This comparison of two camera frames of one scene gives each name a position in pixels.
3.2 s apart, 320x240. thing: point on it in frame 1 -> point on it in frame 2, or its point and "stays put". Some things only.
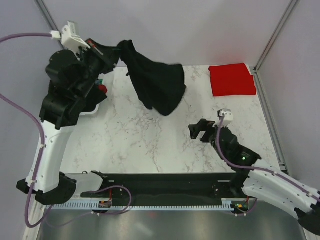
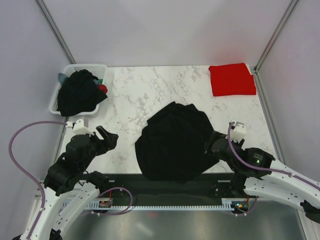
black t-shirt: (161, 85) -> (170, 147)
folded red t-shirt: (232, 79) stays put
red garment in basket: (103, 87) stays put
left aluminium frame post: (48, 18) stays put
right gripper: (204, 125) -> (214, 134)
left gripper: (110, 55) -> (109, 143)
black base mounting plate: (165, 187) stays put
